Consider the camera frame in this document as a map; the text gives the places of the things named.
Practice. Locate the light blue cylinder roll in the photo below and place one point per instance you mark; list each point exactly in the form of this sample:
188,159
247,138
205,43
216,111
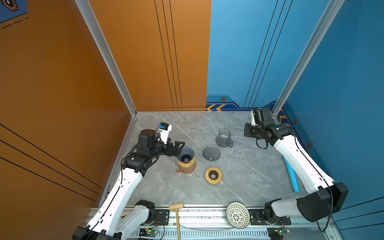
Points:
293,177

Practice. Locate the blue glass dripper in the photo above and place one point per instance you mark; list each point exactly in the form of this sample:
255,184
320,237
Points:
186,151

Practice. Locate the grey glass dripper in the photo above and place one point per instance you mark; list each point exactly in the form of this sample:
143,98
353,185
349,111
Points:
211,153

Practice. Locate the white woven trivet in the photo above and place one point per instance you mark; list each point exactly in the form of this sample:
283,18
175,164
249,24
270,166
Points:
237,215

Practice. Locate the grey glass pitcher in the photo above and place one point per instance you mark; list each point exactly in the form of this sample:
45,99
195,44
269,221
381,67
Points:
223,138

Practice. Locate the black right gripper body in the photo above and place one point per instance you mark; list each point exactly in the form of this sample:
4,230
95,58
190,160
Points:
253,131

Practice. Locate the left green circuit board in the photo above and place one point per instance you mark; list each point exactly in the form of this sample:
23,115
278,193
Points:
147,234

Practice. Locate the wooden mallet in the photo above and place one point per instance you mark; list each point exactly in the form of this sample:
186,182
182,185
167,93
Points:
176,208

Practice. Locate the right green circuit board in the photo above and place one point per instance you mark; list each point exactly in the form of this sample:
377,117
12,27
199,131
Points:
278,234

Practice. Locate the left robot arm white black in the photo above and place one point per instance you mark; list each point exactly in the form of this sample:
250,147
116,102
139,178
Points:
108,223

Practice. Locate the aluminium corner post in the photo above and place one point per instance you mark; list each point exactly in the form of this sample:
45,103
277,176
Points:
318,34
101,42

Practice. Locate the right aluminium corner post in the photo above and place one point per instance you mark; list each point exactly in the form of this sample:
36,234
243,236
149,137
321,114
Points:
318,34

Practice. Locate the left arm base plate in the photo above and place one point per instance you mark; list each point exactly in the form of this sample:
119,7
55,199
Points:
163,215

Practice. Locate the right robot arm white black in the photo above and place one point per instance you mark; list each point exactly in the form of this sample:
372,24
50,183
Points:
324,196

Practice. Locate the left aluminium corner post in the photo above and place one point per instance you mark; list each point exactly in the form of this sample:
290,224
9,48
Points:
101,42

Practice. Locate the aluminium front rail frame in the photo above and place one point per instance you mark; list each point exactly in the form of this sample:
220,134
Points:
210,223

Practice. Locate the wooden ring holder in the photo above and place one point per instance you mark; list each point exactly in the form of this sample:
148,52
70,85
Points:
192,162
213,175

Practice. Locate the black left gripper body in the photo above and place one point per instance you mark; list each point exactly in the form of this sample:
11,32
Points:
168,151

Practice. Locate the orange glass carafe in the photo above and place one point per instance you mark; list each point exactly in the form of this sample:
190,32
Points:
186,170

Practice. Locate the green circuit board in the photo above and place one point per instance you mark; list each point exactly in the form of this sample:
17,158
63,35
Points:
147,234
278,234

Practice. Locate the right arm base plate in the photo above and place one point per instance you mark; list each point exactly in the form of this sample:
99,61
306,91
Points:
257,218

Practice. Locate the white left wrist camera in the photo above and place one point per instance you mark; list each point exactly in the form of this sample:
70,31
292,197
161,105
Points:
164,129

